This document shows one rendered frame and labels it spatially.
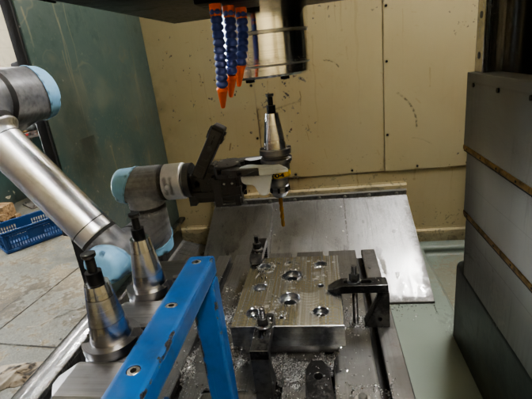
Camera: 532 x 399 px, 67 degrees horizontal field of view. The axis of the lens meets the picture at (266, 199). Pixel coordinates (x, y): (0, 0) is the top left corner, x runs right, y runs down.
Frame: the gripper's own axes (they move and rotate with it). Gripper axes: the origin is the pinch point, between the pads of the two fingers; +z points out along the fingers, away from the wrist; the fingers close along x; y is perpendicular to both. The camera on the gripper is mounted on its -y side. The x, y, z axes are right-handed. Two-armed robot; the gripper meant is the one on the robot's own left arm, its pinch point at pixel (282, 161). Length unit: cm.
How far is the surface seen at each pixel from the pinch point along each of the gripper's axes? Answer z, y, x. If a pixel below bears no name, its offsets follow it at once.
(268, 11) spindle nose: 1.4, -26.3, 7.6
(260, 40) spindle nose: -0.5, -22.2, 7.9
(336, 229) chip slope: 10, 53, -82
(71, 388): -17, 8, 48
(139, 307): -16.2, 8.2, 35.3
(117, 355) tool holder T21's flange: -14.6, 7.9, 44.2
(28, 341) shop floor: -184, 129, -108
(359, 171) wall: 23, 33, -101
